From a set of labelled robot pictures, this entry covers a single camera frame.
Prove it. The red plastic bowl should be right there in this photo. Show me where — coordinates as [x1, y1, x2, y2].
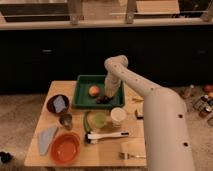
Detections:
[50, 132, 80, 165]

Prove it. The green plastic tray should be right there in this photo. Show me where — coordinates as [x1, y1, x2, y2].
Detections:
[72, 75, 125, 110]

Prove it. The red orange apple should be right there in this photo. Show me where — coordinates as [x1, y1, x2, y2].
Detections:
[88, 85, 100, 97]

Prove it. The white paper cup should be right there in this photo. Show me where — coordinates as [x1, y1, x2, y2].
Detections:
[110, 107, 127, 127]

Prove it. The black object on floor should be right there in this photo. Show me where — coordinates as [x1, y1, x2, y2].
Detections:
[0, 151, 12, 164]

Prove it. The blue grey sponge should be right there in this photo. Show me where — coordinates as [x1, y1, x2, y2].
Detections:
[53, 96, 66, 113]

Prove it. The light green cup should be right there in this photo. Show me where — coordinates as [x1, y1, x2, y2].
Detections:
[93, 113, 106, 128]

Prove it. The small metal cup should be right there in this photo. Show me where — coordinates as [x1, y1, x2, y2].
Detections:
[59, 114, 72, 130]

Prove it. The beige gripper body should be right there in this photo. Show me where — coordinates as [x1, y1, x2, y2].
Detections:
[104, 73, 121, 98]

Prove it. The yellow banana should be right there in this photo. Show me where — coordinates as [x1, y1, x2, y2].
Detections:
[132, 97, 144, 102]

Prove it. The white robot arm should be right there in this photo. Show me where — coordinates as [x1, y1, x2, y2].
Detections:
[104, 55, 195, 171]

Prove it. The green cucumber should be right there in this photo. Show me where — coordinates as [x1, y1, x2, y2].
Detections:
[83, 111, 92, 132]

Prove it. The black wooden block brush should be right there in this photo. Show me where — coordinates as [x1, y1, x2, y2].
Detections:
[135, 110, 144, 120]

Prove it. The dark purple grape bunch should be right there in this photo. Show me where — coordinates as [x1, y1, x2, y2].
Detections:
[96, 96, 110, 104]

